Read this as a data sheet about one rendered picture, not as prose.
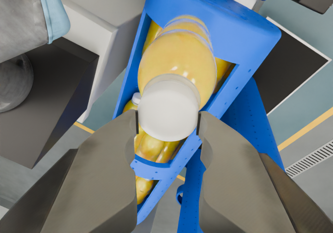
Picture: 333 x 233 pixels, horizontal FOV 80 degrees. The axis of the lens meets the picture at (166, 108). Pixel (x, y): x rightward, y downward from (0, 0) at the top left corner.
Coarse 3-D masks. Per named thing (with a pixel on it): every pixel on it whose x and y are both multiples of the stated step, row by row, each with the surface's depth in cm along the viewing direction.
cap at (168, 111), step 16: (144, 96) 12; (160, 96) 12; (176, 96) 11; (192, 96) 12; (144, 112) 12; (160, 112) 12; (176, 112) 12; (192, 112) 12; (144, 128) 13; (160, 128) 13; (176, 128) 13; (192, 128) 13
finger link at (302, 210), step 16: (272, 160) 8; (272, 176) 8; (288, 176) 8; (288, 192) 7; (304, 192) 7; (288, 208) 7; (304, 208) 7; (320, 208) 7; (304, 224) 6; (320, 224) 6
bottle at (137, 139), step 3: (141, 129) 60; (141, 132) 60; (144, 132) 61; (138, 135) 61; (141, 135) 61; (135, 138) 62; (138, 138) 62; (141, 138) 62; (135, 141) 63; (138, 141) 63; (135, 144) 63; (138, 144) 64; (135, 147) 64; (135, 150) 66
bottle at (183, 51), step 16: (176, 16) 27; (192, 16) 26; (160, 32) 21; (176, 32) 17; (192, 32) 18; (208, 32) 25; (160, 48) 15; (176, 48) 15; (192, 48) 15; (208, 48) 17; (144, 64) 15; (160, 64) 14; (176, 64) 14; (192, 64) 14; (208, 64) 15; (144, 80) 15; (160, 80) 13; (176, 80) 13; (192, 80) 14; (208, 80) 15; (208, 96) 16
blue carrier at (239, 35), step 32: (160, 0) 34; (192, 0) 30; (224, 0) 43; (224, 32) 31; (256, 32) 32; (128, 64) 49; (256, 64) 38; (128, 96) 66; (224, 96) 41; (160, 192) 68
